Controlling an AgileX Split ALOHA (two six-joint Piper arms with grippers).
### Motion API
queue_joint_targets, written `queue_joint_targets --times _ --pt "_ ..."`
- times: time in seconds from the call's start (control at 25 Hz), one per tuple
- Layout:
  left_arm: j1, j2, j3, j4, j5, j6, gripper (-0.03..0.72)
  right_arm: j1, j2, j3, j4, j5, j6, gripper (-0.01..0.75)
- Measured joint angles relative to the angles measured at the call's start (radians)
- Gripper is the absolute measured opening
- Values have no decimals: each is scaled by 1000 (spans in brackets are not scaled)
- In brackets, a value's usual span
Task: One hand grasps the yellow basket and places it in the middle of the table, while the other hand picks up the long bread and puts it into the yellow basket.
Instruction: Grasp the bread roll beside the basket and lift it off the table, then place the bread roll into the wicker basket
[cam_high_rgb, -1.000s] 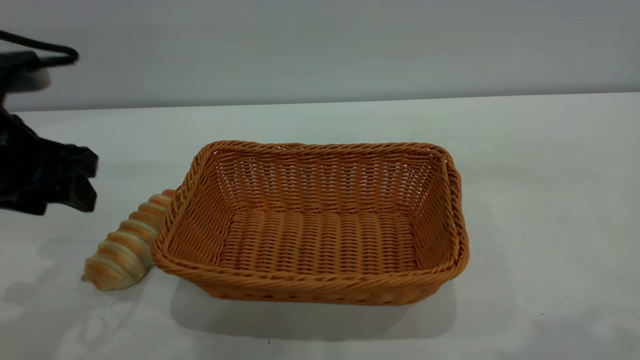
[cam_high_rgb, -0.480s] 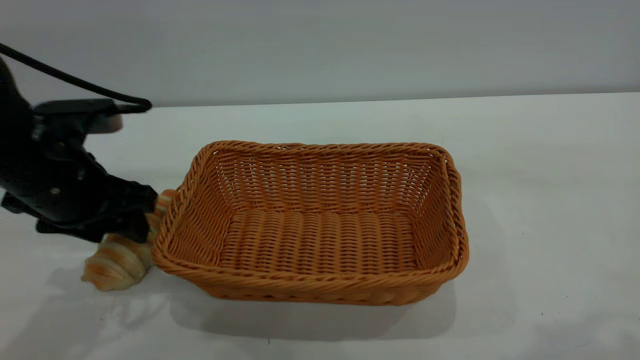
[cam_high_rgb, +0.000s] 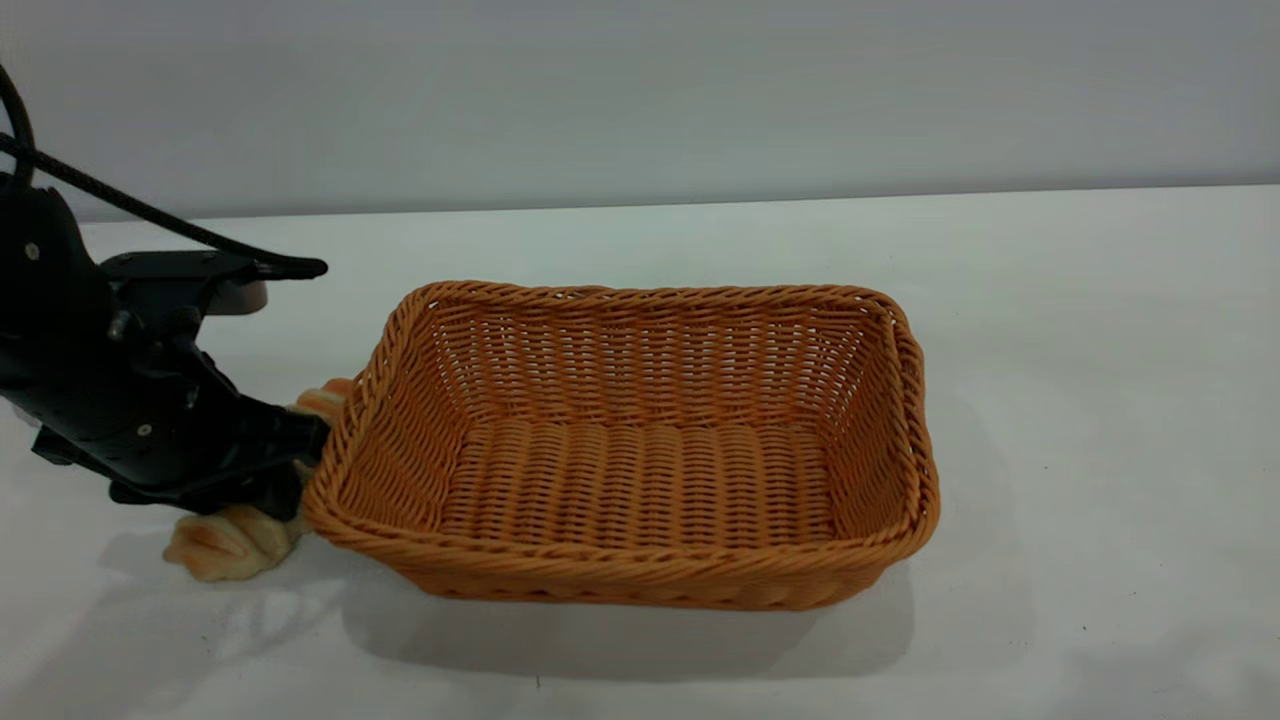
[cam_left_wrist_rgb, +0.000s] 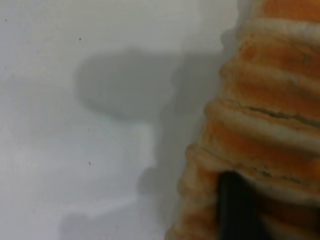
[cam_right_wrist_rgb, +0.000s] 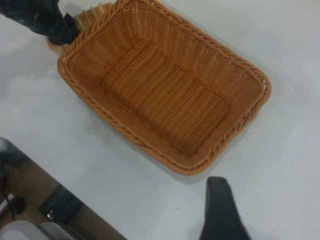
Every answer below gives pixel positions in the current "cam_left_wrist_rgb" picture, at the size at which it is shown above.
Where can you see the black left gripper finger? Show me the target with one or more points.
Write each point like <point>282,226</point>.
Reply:
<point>236,207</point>

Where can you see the striped spiral bread roll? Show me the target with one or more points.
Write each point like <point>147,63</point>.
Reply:
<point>262,120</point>

